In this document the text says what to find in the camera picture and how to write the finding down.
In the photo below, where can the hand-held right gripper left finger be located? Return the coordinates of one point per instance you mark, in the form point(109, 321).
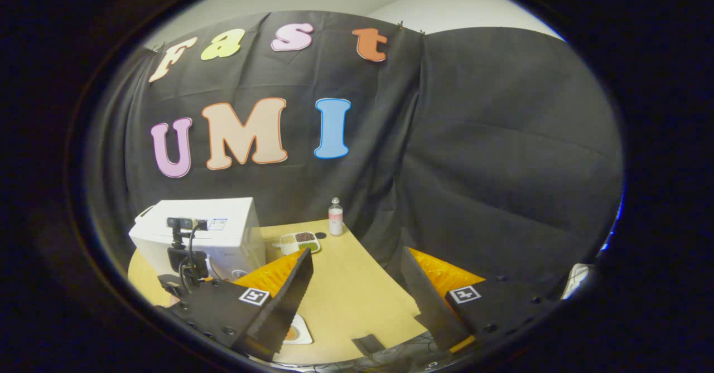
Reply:
point(287, 306)

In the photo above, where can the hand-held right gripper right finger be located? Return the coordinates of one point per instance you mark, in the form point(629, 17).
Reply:
point(427, 300)

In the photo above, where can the orange-brown food piece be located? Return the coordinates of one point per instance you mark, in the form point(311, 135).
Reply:
point(292, 334)

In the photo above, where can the white microwave oven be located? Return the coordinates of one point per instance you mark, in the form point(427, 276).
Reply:
point(237, 233)

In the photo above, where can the white square plate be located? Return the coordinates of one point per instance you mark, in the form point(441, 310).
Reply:
point(304, 334)

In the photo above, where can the white divided tray with beans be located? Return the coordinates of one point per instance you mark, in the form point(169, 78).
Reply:
point(295, 245)

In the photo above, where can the black tape strip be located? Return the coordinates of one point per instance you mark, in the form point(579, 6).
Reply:
point(368, 344)

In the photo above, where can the small clear bottle pink label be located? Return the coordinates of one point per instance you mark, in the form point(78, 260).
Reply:
point(335, 222)

